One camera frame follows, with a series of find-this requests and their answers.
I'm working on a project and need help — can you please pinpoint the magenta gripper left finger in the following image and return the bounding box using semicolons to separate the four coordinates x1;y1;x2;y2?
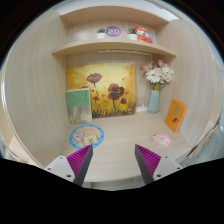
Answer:
45;144;94;187

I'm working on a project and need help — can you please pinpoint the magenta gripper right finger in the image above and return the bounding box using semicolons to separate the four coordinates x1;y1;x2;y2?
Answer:
134;143;184;185

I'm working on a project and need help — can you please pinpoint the round cartoon mouse pad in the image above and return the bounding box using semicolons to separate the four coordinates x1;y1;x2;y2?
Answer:
69;124;104;149

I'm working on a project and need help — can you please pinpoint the pink computer mouse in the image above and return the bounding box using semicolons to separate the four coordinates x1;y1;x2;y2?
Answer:
152;134;172;146

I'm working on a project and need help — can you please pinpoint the green book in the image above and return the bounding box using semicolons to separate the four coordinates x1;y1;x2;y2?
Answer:
66;88;92;123

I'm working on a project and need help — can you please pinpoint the white power adapter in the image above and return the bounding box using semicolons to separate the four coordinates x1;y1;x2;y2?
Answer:
136;102;147;112

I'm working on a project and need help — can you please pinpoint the light blue ribbed vase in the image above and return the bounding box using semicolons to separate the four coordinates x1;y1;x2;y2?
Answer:
148;90;159;114

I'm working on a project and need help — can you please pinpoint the orange book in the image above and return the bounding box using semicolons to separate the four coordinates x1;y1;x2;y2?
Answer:
165;99;187;132

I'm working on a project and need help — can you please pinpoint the yellow poppy flower painting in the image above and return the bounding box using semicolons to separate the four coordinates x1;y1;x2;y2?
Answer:
66;62;136;118

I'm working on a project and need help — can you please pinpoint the pink white flower bouquet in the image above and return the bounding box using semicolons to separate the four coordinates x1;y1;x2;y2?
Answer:
142;60;174;91

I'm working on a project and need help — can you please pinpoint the right small potted plant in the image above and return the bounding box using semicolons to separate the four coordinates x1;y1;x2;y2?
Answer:
128;28;138;40

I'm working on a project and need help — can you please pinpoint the small potted plant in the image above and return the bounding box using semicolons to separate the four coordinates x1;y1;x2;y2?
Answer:
128;28;138;40
97;28;106;39

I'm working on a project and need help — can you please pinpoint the red white plush toy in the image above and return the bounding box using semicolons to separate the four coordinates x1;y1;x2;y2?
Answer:
134;26;153;43

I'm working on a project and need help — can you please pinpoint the left small potted plant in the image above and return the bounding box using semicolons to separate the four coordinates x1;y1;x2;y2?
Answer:
97;28;106;39

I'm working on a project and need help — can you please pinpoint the purple round number sign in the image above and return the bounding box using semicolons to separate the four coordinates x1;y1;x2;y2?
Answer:
106;26;121;37

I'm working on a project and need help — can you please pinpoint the wooden wall shelf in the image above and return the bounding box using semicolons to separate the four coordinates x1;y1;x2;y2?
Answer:
52;39;177;57

